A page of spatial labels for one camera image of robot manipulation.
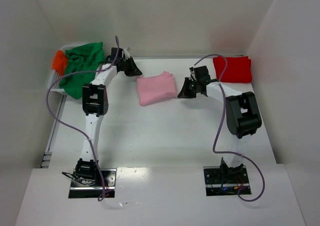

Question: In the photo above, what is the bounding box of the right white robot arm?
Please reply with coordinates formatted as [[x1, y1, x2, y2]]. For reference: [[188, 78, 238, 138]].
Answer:
[[178, 66, 262, 183]]

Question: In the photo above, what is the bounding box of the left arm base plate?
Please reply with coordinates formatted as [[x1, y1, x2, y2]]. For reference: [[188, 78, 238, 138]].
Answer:
[[68, 169, 117, 199]]

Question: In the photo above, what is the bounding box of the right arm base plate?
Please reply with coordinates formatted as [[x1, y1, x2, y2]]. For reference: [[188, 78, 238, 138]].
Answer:
[[203, 167, 251, 196]]

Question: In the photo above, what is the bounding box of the white plastic basket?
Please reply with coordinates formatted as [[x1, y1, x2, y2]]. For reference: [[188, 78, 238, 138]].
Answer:
[[48, 44, 84, 94]]

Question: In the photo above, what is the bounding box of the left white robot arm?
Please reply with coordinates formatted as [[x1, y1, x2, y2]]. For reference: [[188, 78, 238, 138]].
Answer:
[[75, 48, 142, 183]]

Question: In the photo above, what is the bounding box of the green t shirt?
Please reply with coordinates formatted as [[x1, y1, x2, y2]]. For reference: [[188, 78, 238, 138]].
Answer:
[[59, 42, 105, 100]]

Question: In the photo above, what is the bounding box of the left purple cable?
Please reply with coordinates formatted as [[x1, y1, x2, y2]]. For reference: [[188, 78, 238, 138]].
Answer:
[[46, 35, 121, 202]]

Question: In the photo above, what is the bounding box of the purple cable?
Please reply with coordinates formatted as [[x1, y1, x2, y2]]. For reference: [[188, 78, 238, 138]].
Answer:
[[46, 35, 121, 202], [192, 54, 266, 202]]

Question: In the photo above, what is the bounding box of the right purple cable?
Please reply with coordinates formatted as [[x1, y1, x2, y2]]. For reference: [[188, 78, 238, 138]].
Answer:
[[192, 54, 266, 202]]

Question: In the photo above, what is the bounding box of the folded red t shirt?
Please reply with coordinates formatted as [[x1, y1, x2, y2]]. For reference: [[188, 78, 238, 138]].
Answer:
[[213, 56, 253, 83]]

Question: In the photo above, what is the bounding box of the orange t shirt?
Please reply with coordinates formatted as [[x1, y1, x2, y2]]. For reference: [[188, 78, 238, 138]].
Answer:
[[52, 50, 68, 76]]

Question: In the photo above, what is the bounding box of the pink t shirt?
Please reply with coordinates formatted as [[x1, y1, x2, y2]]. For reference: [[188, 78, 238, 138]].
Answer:
[[136, 71, 178, 106]]

